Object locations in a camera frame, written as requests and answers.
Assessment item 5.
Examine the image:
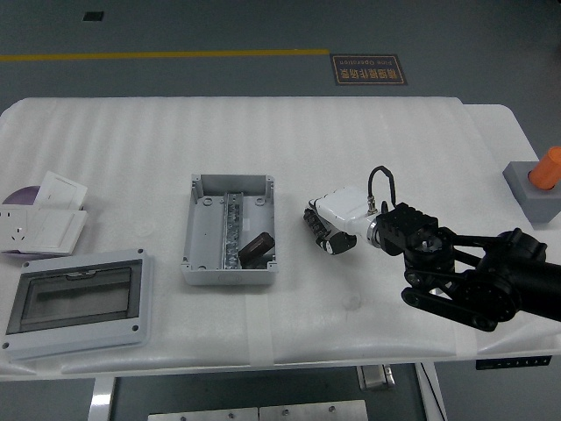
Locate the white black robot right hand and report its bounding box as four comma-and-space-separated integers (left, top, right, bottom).
306, 187, 380, 257

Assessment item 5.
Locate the open grey junction box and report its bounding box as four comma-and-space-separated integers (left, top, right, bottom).
179, 173, 281, 287

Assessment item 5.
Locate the white foam mat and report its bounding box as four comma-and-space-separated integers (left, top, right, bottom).
0, 96, 551, 377

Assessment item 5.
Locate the brown floor sign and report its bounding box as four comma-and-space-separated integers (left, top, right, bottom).
329, 54, 408, 87

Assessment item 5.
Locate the translucent tape strip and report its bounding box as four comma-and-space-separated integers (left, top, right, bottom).
244, 289, 276, 366

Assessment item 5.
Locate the grey block base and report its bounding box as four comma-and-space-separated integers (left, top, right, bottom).
501, 161, 561, 231

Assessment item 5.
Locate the white table leg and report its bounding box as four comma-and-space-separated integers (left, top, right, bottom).
89, 376, 117, 421
415, 362, 449, 421

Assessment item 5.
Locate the orange cylinder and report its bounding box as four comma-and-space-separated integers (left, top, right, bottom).
528, 146, 561, 191

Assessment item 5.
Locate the black table control panel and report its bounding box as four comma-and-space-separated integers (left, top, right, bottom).
474, 355, 552, 371

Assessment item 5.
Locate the grey metal plate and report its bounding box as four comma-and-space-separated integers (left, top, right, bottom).
147, 407, 259, 421

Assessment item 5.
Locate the grey lid with clear window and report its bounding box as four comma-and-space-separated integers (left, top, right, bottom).
0, 248, 155, 362

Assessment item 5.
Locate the purple round disc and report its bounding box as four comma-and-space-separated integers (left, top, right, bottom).
1, 185, 43, 207

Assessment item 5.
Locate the metal rail in box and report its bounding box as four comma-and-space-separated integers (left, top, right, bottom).
217, 191, 245, 270

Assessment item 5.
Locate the metal bracket under table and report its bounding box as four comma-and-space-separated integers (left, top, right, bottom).
356, 365, 397, 392

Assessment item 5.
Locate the white double switch panel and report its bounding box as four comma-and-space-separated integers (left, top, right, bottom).
24, 209, 89, 257

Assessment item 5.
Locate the white wall socket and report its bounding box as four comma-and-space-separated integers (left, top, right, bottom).
0, 207, 39, 253

